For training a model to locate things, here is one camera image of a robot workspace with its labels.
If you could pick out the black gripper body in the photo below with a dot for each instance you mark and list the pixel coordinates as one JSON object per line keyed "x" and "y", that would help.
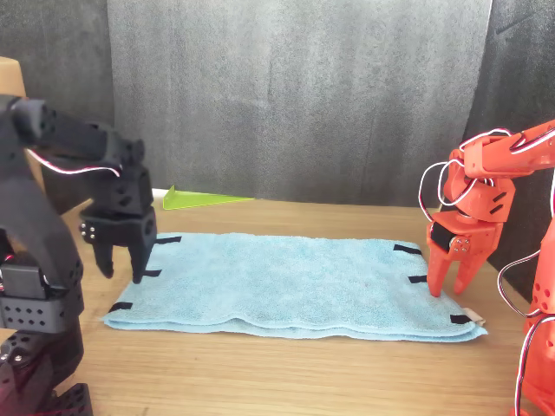
{"x": 126, "y": 216}

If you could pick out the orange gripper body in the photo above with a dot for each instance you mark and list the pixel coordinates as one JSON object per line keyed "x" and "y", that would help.
{"x": 477, "y": 208}

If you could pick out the light blue towel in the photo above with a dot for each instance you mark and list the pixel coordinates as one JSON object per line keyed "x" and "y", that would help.
{"x": 286, "y": 286}

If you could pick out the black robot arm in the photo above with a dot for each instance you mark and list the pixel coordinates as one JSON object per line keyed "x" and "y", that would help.
{"x": 39, "y": 260}

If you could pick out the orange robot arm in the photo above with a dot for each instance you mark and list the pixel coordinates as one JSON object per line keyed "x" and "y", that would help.
{"x": 542, "y": 277}

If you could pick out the lime green plastic piece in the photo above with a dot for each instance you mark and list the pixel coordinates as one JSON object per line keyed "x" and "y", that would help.
{"x": 191, "y": 201}

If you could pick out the dark grey felt sheet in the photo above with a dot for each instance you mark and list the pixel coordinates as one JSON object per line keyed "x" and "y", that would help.
{"x": 56, "y": 52}
{"x": 516, "y": 78}

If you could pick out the light grey felt sheet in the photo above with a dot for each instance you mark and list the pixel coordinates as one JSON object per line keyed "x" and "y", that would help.
{"x": 299, "y": 99}

